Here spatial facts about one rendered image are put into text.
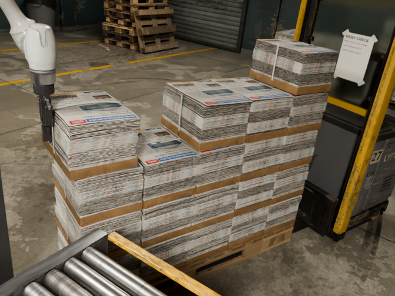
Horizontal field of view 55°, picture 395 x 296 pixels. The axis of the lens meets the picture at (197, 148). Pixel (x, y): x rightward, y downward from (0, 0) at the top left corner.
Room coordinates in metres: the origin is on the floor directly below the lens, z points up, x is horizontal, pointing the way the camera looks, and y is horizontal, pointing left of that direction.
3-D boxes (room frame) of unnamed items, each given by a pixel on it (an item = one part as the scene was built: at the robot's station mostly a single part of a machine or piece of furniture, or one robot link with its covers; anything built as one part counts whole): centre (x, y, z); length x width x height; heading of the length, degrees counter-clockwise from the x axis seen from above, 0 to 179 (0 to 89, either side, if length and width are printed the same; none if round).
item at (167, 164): (1.75, 0.09, 0.42); 1.17 x 0.39 x 0.83; 127
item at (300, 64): (2.20, -0.48, 0.65); 0.39 x 0.30 x 1.29; 37
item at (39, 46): (1.38, 0.61, 1.30); 0.13 x 0.11 x 0.16; 36
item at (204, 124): (1.85, -0.01, 0.95); 0.38 x 0.29 x 0.23; 37
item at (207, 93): (1.85, -0.02, 1.06); 0.37 x 0.29 x 0.01; 36
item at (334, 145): (2.69, -1.12, 0.40); 0.69 x 0.55 x 0.80; 37
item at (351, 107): (2.48, -0.86, 0.92); 0.57 x 0.01 x 0.05; 37
